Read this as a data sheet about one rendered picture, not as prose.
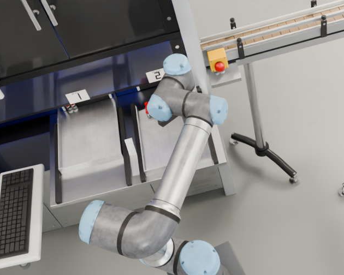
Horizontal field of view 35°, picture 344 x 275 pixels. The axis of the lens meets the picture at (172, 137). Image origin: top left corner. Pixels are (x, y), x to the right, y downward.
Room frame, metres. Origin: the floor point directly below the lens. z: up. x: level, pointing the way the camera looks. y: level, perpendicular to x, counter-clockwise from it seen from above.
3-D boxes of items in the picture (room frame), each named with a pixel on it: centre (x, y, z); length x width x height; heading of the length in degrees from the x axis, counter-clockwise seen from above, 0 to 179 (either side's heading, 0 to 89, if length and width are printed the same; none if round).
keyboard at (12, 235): (1.35, 0.70, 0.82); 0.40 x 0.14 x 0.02; 171
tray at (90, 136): (1.55, 0.32, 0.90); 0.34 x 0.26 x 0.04; 173
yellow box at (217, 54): (1.59, -0.28, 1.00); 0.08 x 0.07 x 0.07; 173
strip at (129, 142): (1.33, 0.17, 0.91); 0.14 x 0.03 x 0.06; 174
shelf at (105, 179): (1.46, 0.16, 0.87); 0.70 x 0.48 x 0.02; 83
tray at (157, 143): (1.39, -0.01, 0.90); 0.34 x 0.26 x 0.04; 172
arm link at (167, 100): (1.05, -0.03, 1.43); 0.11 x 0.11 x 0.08; 49
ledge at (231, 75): (1.63, -0.30, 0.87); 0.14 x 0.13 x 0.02; 173
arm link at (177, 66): (1.14, -0.08, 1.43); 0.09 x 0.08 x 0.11; 139
